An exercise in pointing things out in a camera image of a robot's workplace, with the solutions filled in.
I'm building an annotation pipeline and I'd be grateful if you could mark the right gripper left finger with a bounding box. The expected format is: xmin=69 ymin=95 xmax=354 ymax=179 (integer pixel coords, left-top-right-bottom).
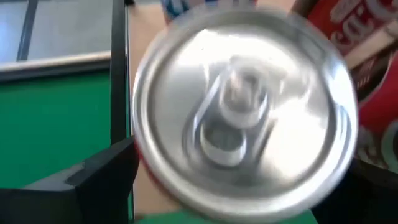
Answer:
xmin=0 ymin=136 xmax=140 ymax=224

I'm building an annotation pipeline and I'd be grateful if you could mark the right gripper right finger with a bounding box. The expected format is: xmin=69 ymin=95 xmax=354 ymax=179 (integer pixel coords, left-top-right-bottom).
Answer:
xmin=312 ymin=161 xmax=398 ymax=224

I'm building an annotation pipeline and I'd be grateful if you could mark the red Coca-Cola can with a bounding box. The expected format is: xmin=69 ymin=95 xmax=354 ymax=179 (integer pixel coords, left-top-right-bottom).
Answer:
xmin=306 ymin=0 xmax=398 ymax=68
xmin=354 ymin=52 xmax=398 ymax=175

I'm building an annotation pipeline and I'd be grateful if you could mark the red soda can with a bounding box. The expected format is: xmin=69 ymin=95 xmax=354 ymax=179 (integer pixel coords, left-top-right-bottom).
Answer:
xmin=132 ymin=6 xmax=360 ymax=223

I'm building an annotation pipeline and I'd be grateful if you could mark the green table mat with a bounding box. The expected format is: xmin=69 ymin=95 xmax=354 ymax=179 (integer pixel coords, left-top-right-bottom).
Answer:
xmin=0 ymin=70 xmax=318 ymax=224

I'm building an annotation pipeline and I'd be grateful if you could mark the black aluminium table frame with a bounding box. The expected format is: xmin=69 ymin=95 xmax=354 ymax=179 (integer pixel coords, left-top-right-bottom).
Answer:
xmin=0 ymin=58 xmax=113 ymax=83

